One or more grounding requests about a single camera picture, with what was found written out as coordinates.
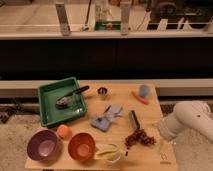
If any dark red grape bunch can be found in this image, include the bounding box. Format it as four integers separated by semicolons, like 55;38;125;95
125;129;156;149

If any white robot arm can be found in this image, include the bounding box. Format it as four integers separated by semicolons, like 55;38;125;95
157;101;213;143

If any small metal cup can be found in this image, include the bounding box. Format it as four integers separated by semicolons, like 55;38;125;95
97;87;108;99

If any small dark utensil on cloth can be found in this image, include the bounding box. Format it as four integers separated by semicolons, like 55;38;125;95
97;105;111;121

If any blue crumpled cloth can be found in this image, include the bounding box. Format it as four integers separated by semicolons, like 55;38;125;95
90;105;123;132

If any blue cup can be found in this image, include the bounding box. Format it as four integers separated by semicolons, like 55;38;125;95
139;85;150;98

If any orange carrot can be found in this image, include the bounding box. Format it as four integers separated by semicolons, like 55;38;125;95
131;92;149;105

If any black metal brush block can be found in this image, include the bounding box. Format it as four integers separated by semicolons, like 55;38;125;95
129;110;140;130

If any wooden board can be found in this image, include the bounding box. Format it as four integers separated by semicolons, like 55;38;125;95
25;83;177;171

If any green plastic tray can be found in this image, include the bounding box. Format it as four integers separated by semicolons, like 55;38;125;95
38;77;89;128

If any background green tray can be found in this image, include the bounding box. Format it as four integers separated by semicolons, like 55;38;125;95
94;21;120;30

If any orange fruit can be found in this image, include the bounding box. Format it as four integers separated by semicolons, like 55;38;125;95
57;124;71;139

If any orange bowl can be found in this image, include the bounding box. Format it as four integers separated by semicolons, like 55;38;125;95
68;133;96;162

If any purple bowl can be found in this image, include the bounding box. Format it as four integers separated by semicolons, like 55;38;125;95
27;130;59;162

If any black handled metal ladle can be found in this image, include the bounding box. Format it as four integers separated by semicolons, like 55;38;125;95
56;85;89;109

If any right white post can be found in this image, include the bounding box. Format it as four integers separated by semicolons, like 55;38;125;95
120;1;130;35

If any white post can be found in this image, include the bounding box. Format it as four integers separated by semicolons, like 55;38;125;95
120;1;130;35
55;2;71;36

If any left white post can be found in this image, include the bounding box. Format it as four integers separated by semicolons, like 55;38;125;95
55;2;71;36

